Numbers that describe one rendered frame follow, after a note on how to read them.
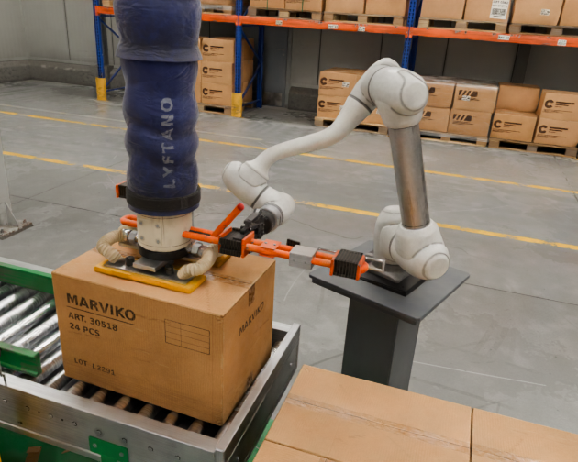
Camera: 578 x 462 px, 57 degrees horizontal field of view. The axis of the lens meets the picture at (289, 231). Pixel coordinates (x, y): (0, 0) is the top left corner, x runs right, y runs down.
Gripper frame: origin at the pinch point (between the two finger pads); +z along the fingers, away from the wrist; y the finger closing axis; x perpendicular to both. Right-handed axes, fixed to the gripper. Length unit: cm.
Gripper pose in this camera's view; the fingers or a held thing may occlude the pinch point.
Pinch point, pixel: (241, 242)
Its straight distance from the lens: 162.5
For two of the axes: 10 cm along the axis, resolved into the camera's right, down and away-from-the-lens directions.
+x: -9.4, -1.8, 2.8
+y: -0.6, 9.2, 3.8
